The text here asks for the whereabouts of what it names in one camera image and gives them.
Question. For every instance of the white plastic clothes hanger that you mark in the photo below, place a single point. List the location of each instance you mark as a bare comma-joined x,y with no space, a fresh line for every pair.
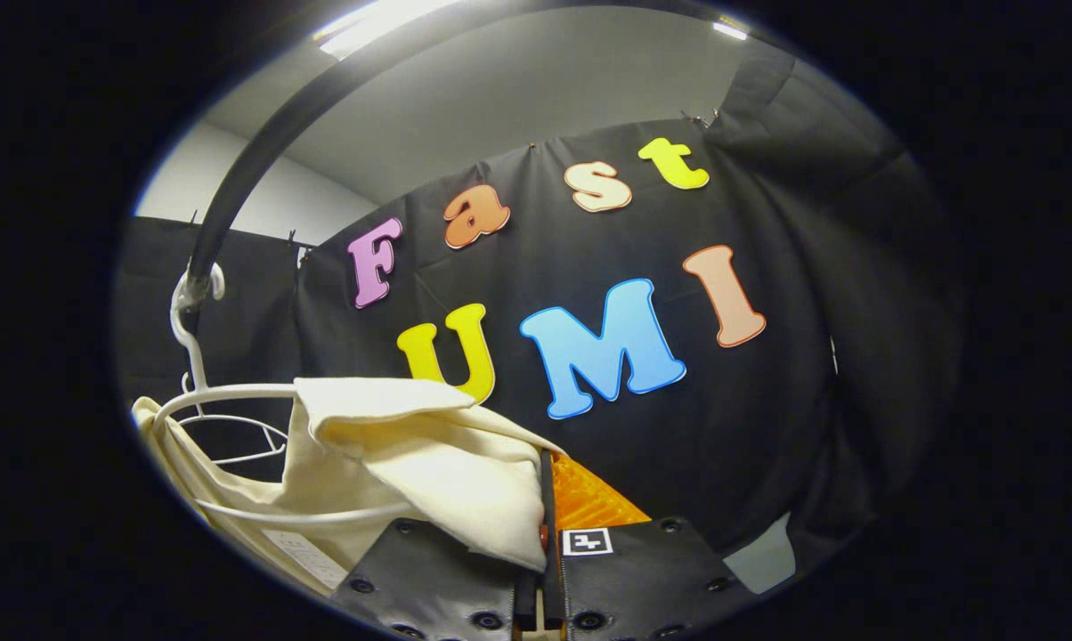
233,390

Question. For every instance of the large ceiling light panel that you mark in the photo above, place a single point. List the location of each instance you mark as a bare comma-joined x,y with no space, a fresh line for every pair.
385,22

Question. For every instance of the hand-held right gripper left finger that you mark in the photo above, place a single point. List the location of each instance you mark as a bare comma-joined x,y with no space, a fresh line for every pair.
438,579

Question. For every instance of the black metal clothes rack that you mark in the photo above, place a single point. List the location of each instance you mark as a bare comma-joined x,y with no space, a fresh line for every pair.
255,156

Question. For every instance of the cream long-sleeved shirt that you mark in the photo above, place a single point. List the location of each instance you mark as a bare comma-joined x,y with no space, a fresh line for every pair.
447,472

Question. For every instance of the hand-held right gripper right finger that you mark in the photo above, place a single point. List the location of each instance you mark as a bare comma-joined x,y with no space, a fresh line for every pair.
548,512

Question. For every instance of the black backdrop cloth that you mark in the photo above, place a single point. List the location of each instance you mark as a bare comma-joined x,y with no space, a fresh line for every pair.
723,427

